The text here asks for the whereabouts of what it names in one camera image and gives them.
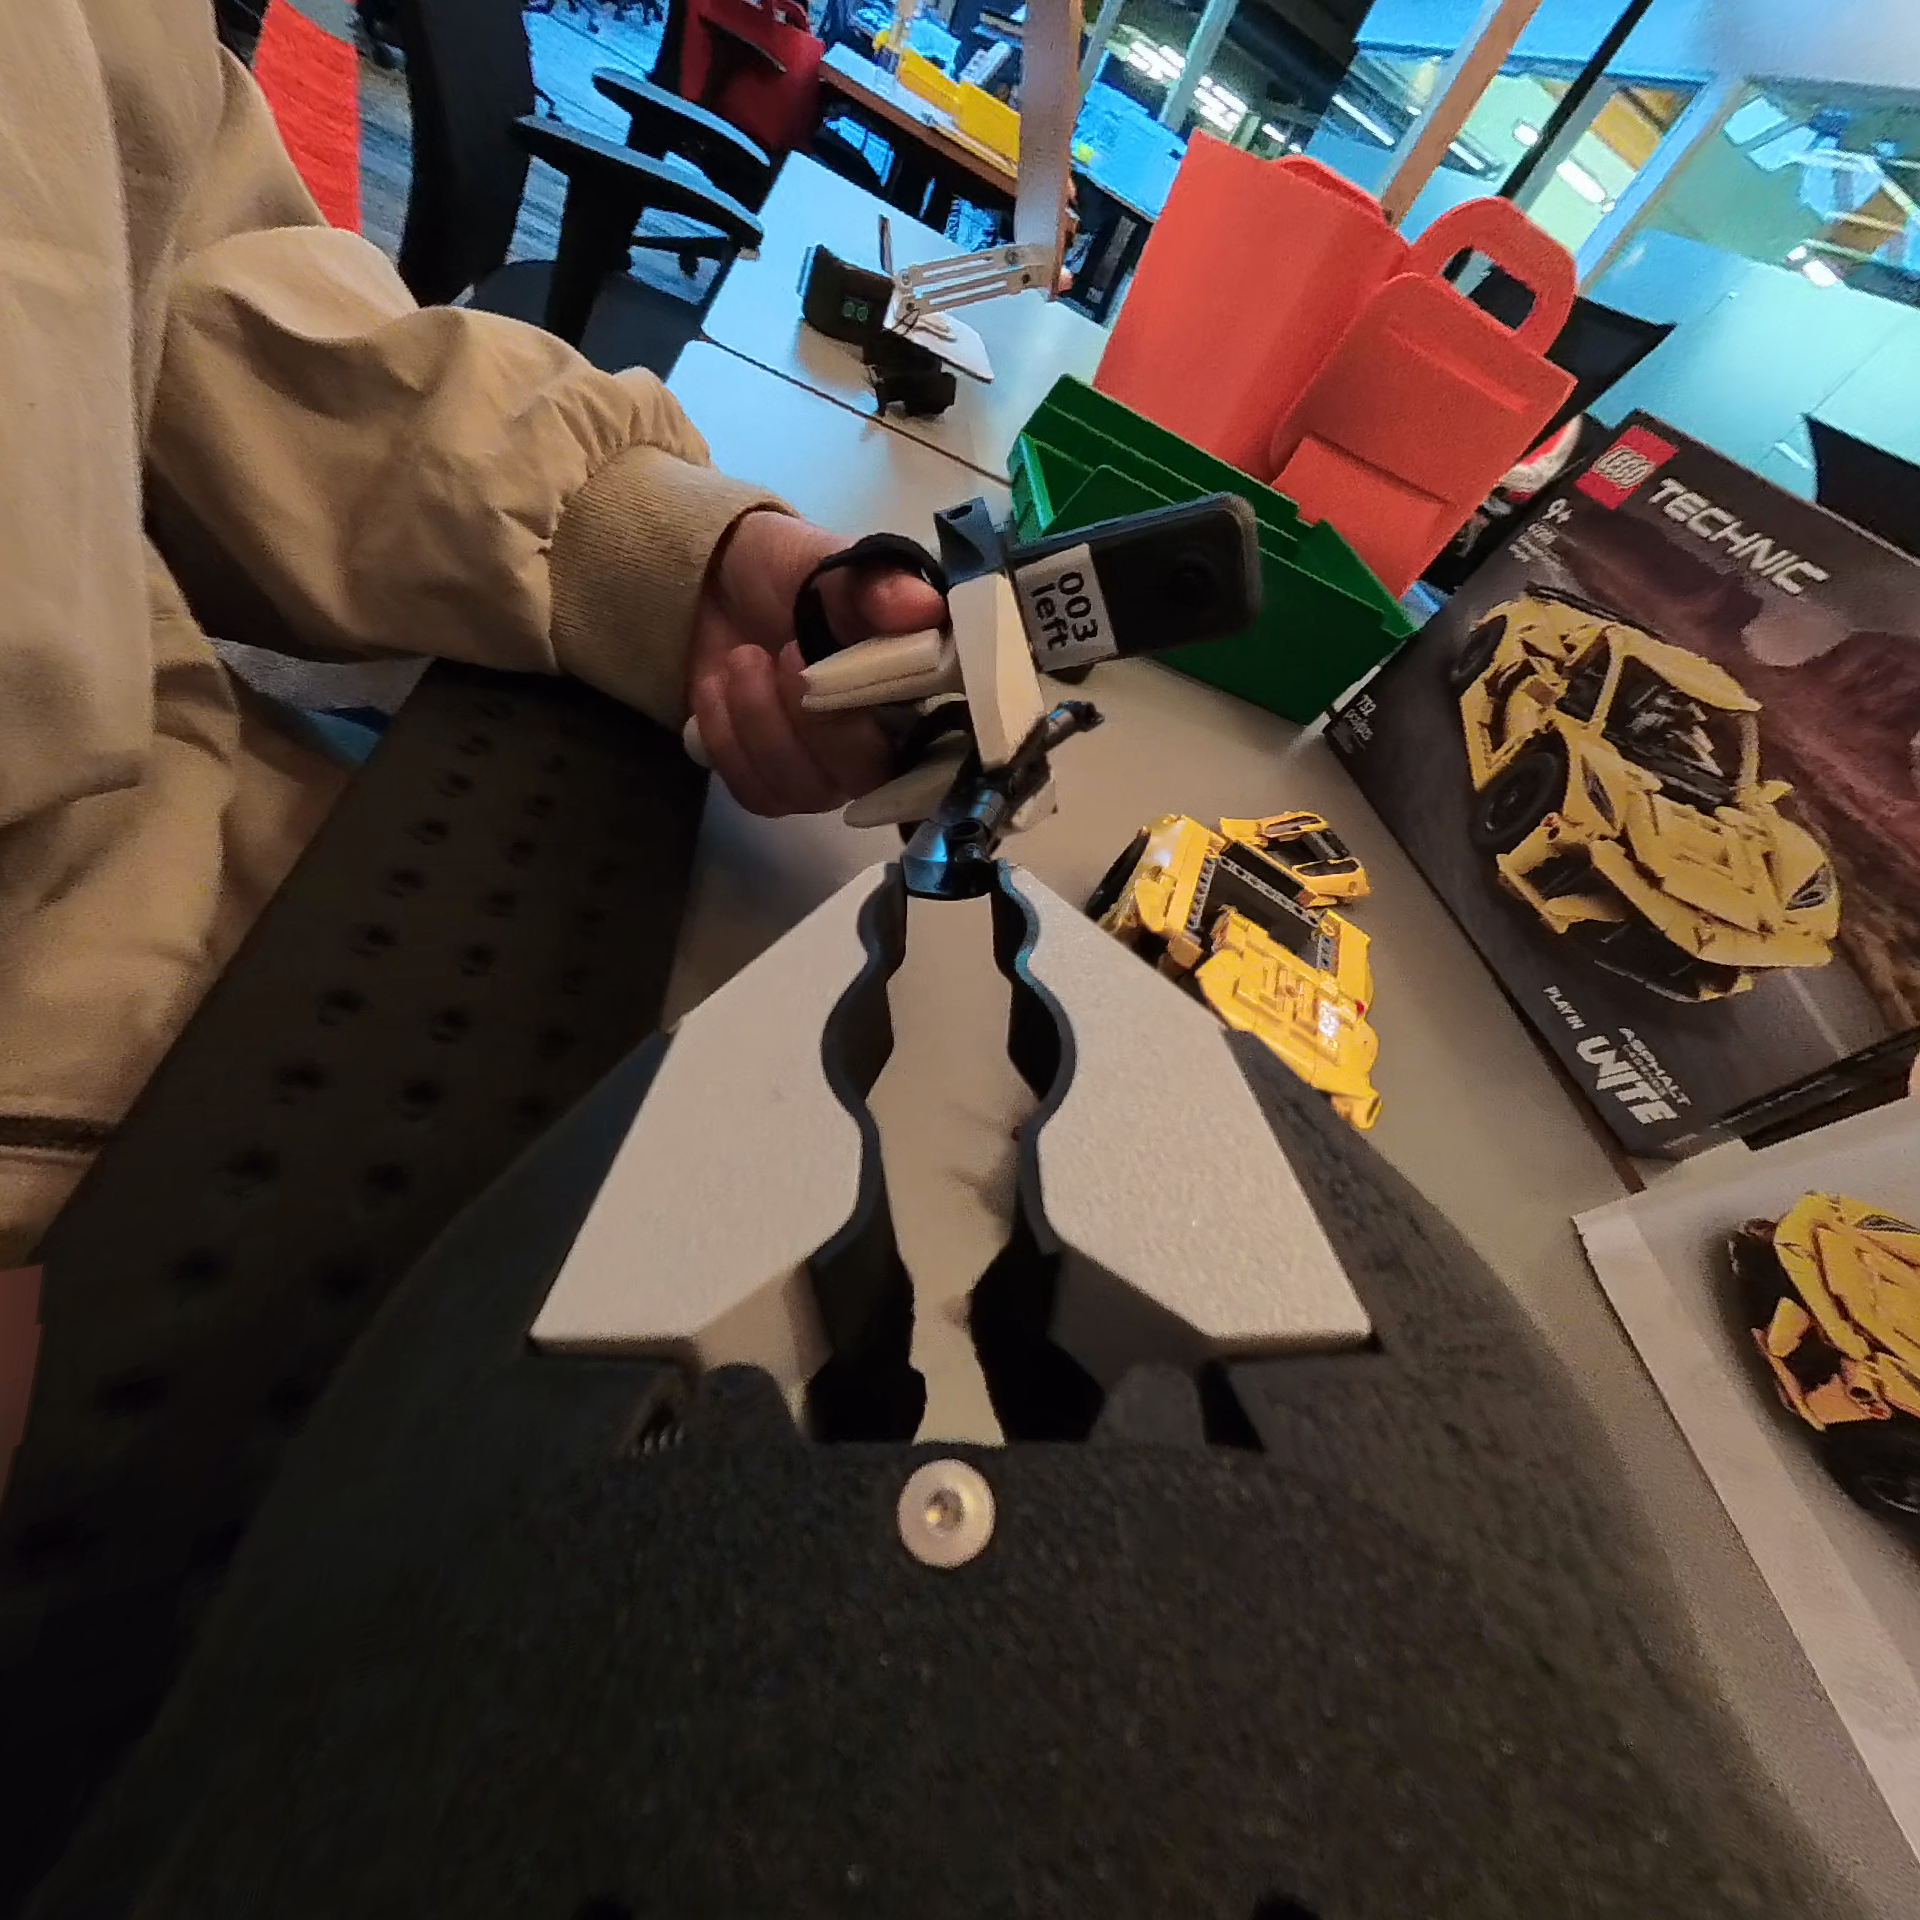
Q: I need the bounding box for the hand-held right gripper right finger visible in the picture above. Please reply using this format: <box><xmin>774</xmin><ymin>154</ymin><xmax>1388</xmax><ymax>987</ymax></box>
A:
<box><xmin>995</xmin><ymin>863</ymin><xmax>1376</xmax><ymax>1396</ymax></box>

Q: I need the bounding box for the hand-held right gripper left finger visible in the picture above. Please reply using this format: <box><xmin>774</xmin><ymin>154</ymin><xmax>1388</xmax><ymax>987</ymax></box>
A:
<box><xmin>528</xmin><ymin>863</ymin><xmax>910</xmax><ymax>1404</ymax></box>

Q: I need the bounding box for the small dark brick assembly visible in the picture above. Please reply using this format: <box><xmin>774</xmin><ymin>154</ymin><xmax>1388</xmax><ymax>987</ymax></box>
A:
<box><xmin>900</xmin><ymin>698</ymin><xmax>1107</xmax><ymax>904</ymax></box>

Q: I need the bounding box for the person's left forearm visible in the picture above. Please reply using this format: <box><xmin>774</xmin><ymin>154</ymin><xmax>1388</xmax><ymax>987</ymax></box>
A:
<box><xmin>142</xmin><ymin>286</ymin><xmax>798</xmax><ymax>730</ymax></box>

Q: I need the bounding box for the grey desk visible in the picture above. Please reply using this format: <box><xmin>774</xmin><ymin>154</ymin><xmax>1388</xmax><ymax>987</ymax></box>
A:
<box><xmin>660</xmin><ymin>152</ymin><xmax>1920</xmax><ymax>1920</ymax></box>

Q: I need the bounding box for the white articulated desk lamp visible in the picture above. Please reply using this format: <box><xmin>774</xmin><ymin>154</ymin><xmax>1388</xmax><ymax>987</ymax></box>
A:
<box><xmin>873</xmin><ymin>0</ymin><xmax>1085</xmax><ymax>418</ymax></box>

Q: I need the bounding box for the person's left hand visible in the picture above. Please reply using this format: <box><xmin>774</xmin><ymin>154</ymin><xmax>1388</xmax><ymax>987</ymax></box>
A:
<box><xmin>688</xmin><ymin>512</ymin><xmax>962</xmax><ymax>824</ymax></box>

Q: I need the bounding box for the green plastic bin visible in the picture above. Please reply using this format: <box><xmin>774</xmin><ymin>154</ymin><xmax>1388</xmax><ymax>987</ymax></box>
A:
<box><xmin>1006</xmin><ymin>375</ymin><xmax>1420</xmax><ymax>728</ymax></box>

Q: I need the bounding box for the yellow toy brick car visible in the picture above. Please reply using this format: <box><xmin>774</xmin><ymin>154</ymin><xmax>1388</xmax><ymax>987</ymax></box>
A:
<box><xmin>1089</xmin><ymin>809</ymin><xmax>1386</xmax><ymax>1130</ymax></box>

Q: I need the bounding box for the red felt bag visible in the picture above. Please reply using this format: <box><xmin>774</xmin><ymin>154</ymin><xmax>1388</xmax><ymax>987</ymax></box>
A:
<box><xmin>1092</xmin><ymin>134</ymin><xmax>1579</xmax><ymax>599</ymax></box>

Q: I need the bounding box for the small black display device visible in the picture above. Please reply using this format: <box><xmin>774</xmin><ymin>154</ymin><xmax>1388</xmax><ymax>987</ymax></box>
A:
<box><xmin>801</xmin><ymin>244</ymin><xmax>906</xmax><ymax>346</ymax></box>

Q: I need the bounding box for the black perforated panel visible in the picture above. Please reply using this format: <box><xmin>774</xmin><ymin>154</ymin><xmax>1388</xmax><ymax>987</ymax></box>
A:
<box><xmin>0</xmin><ymin>662</ymin><xmax>712</xmax><ymax>1907</ymax></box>

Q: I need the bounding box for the printed instruction booklet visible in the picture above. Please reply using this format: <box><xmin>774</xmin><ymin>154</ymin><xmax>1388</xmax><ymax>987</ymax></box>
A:
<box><xmin>1573</xmin><ymin>1103</ymin><xmax>1920</xmax><ymax>1824</ymax></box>

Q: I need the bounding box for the yellow storage bin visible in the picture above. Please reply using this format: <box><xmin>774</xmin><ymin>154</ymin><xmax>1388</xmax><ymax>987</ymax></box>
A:
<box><xmin>883</xmin><ymin>38</ymin><xmax>1024</xmax><ymax>154</ymax></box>

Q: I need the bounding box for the black toy set box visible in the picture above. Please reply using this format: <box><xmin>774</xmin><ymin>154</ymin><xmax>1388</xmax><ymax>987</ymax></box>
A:
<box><xmin>1318</xmin><ymin>407</ymin><xmax>1920</xmax><ymax>1162</ymax></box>

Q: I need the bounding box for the red chair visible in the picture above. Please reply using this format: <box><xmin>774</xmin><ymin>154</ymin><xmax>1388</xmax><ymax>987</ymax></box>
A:
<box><xmin>660</xmin><ymin>0</ymin><xmax>829</xmax><ymax>156</ymax></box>

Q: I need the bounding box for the black office chair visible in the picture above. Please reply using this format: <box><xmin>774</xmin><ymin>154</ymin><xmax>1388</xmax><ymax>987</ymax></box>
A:
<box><xmin>397</xmin><ymin>0</ymin><xmax>768</xmax><ymax>350</ymax></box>

